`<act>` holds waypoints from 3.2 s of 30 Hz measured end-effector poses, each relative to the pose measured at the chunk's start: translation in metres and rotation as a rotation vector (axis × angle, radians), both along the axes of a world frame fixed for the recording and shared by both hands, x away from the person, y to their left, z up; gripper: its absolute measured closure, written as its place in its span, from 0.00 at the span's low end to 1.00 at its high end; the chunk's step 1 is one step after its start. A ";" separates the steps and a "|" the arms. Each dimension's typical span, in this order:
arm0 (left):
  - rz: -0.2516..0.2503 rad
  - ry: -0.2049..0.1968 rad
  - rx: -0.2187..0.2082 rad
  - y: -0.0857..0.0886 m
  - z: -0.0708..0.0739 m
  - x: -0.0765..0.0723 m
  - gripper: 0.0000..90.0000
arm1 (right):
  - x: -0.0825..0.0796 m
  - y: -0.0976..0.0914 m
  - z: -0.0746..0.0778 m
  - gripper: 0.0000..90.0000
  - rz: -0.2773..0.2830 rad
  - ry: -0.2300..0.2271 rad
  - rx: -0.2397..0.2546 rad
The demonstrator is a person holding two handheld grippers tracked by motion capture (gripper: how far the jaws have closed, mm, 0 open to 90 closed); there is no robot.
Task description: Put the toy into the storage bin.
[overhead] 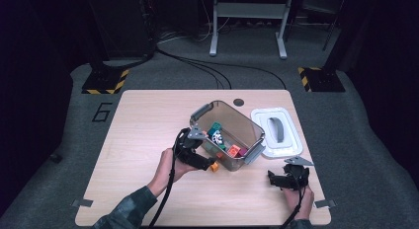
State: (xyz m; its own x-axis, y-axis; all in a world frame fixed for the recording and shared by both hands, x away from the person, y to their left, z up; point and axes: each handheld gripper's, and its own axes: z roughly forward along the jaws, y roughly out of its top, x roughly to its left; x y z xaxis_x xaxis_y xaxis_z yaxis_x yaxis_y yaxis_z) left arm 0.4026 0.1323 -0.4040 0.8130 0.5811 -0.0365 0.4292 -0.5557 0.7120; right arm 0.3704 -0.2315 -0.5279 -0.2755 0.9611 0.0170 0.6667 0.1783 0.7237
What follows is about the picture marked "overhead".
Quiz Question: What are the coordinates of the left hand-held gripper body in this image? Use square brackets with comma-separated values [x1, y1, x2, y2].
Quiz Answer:
[174, 123, 210, 164]

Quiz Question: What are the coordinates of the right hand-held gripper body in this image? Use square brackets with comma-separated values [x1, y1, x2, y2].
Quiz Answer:
[283, 156, 314, 191]

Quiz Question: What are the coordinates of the red toy brick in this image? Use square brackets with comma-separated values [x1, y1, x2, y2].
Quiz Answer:
[227, 144, 241, 158]

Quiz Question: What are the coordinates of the teal blue toy brick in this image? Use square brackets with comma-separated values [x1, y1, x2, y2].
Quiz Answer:
[208, 121, 223, 138]

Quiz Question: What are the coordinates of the grey transparent storage box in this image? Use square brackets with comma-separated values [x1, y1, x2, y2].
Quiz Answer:
[189, 100, 267, 173]

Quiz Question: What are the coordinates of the white lid with grey handle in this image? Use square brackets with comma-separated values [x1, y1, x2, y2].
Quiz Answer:
[250, 107, 304, 160]

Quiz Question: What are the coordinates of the person's right hand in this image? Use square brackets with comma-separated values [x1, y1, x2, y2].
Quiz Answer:
[282, 186, 314, 213]

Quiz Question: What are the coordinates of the person's left hand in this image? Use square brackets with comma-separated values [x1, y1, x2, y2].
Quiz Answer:
[155, 148, 199, 190]

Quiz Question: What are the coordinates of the dark curtain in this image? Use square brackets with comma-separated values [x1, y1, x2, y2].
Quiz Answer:
[342, 0, 419, 203]
[0, 0, 75, 217]

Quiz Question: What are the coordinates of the black equipment cabinet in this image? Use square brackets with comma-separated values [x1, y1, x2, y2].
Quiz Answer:
[83, 0, 157, 60]

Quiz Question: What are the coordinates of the dark metal stand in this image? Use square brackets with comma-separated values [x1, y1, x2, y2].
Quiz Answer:
[294, 0, 349, 52]

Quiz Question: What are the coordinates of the white metal stand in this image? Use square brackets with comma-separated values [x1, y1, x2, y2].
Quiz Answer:
[209, 0, 295, 60]

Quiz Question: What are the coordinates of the right hand-held gripper black cable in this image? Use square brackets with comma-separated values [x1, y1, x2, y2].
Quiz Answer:
[281, 174, 305, 229]

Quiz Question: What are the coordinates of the hand-held gripper black cable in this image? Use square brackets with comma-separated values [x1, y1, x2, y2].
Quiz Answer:
[146, 127, 192, 229]
[281, 174, 305, 229]

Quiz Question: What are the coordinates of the grey metal bracket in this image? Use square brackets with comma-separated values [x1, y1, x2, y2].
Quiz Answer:
[71, 198, 94, 208]
[314, 198, 337, 209]

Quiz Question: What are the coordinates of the left hand-held gripper black cable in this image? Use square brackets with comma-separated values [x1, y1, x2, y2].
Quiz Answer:
[146, 127, 192, 229]

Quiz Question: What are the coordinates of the thick black floor cable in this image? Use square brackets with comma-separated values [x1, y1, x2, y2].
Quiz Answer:
[102, 49, 156, 71]

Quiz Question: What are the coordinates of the black yellow striped base plate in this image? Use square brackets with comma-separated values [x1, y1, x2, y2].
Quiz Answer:
[81, 68, 130, 95]
[297, 66, 346, 93]

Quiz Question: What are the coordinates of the white cable bundle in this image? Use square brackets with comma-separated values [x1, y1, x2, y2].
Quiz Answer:
[157, 21, 231, 44]

